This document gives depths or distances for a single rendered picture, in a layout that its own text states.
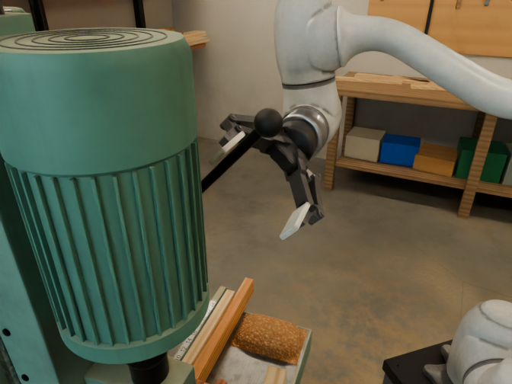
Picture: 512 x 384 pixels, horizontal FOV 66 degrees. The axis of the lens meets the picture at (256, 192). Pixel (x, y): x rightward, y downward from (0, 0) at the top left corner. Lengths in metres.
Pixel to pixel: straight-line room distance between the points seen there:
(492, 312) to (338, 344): 1.15
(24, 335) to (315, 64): 0.59
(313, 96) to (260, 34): 3.17
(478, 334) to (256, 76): 3.31
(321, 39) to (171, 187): 0.44
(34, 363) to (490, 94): 0.78
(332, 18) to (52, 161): 0.53
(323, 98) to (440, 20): 2.80
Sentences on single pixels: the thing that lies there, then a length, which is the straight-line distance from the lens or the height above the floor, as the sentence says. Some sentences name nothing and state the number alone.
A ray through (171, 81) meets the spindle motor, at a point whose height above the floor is 1.48.
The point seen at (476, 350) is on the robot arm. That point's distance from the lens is 1.03.
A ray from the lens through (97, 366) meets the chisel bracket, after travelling 0.65.
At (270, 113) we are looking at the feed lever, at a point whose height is 1.41.
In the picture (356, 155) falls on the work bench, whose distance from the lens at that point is 3.35.
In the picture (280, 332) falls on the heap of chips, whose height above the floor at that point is 0.93.
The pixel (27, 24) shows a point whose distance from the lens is 0.49.
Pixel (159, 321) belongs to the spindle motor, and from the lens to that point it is 0.43.
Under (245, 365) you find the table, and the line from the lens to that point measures 0.83.
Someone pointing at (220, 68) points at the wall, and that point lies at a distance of 4.14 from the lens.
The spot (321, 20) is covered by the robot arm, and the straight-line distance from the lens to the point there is 0.72.
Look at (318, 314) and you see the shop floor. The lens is 2.20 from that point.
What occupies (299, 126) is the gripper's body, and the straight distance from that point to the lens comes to 0.66.
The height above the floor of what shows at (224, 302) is 0.95.
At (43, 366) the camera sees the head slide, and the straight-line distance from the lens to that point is 0.60.
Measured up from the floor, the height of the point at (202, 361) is 0.94.
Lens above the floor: 1.55
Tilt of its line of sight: 28 degrees down
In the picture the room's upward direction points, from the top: straight up
